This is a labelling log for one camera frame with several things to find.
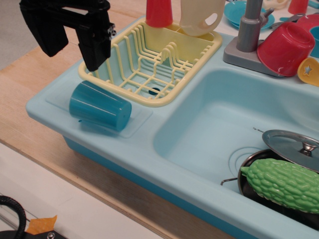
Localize red plastic pot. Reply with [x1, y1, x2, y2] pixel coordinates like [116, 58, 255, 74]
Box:
[257, 22, 315, 77]

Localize black cable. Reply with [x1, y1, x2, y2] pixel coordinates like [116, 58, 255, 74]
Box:
[0, 195, 27, 236]

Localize teal plastic plate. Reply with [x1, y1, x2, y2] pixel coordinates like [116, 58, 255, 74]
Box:
[224, 0, 275, 30]

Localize steel pot lid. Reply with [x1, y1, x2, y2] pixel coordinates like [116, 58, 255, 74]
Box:
[262, 129, 319, 172]

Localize red cup in rack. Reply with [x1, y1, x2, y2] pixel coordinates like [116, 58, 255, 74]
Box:
[146, 0, 173, 28]

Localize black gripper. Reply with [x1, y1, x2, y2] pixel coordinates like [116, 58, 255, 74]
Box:
[20, 0, 116, 71]

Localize teal plastic cup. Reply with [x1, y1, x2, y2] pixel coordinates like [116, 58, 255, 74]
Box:
[69, 81, 132, 131]

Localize grey toy faucet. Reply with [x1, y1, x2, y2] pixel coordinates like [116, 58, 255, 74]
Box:
[223, 0, 280, 77]

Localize light blue toy sink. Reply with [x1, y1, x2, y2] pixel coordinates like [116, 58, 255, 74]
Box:
[26, 48, 319, 239]

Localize teal bowl right edge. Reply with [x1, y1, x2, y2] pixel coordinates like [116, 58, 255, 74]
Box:
[310, 26, 319, 58]

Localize red cup top right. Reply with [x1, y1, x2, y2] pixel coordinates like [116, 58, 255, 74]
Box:
[288, 0, 309, 14]

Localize yellow dish rack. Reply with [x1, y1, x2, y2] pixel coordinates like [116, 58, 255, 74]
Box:
[78, 18, 223, 107]

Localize green bitter melon toy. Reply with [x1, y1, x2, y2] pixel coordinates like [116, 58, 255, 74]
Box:
[240, 158, 319, 214]

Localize yellow star spoon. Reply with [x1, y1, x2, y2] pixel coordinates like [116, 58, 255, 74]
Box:
[297, 57, 319, 87]

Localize grey toy utensil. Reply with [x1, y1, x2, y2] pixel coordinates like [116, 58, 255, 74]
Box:
[270, 13, 305, 30]

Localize orange tape piece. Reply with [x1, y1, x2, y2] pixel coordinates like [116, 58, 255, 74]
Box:
[26, 215, 57, 235]

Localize steel pot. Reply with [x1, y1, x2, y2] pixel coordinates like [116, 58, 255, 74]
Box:
[221, 149, 319, 231]

